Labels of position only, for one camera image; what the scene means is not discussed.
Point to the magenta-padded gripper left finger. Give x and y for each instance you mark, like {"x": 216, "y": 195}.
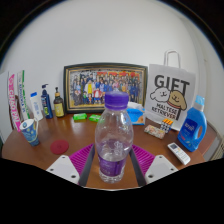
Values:
{"x": 81, "y": 160}

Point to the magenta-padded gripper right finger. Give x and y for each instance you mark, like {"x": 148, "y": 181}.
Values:
{"x": 143, "y": 159}

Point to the clear purple-capped water bottle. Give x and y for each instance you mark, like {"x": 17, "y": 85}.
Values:
{"x": 113, "y": 133}

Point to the flat round red coaster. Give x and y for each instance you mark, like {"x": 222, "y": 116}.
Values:
{"x": 59, "y": 147}

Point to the small patterned flat pack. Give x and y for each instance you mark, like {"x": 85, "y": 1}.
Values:
{"x": 154, "y": 131}

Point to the white remote control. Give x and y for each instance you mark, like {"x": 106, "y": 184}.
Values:
{"x": 179, "y": 153}

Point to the pack of batteries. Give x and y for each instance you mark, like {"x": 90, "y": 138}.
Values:
{"x": 166, "y": 125}

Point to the small green packet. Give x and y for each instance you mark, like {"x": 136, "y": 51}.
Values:
{"x": 80, "y": 116}
{"x": 94, "y": 118}

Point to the blue tissue pack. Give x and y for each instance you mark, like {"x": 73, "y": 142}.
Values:
{"x": 136, "y": 115}

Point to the blue detergent bottle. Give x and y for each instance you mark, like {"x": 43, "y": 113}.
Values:
{"x": 191, "y": 128}

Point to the white blue patterned paper cup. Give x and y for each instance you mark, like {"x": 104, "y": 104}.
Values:
{"x": 30, "y": 133}

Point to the yellow-labelled dark pump bottle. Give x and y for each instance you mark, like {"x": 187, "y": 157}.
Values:
{"x": 59, "y": 106}

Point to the dark blue pump bottle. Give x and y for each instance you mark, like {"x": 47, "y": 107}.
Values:
{"x": 46, "y": 105}

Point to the white blue-capped lotion bottle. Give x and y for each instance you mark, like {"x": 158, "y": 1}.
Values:
{"x": 36, "y": 108}

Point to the white paper gift bag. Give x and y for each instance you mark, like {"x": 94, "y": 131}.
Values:
{"x": 170, "y": 93}

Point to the framed group photo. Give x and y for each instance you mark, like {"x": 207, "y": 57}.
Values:
{"x": 86, "y": 86}

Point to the white green shuttlecock tube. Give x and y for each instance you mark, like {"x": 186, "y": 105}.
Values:
{"x": 23, "y": 96}

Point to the pink shuttlecock tube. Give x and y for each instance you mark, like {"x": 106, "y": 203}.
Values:
{"x": 14, "y": 106}

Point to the white refrigerator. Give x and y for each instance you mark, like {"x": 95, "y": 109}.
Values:
{"x": 3, "y": 106}

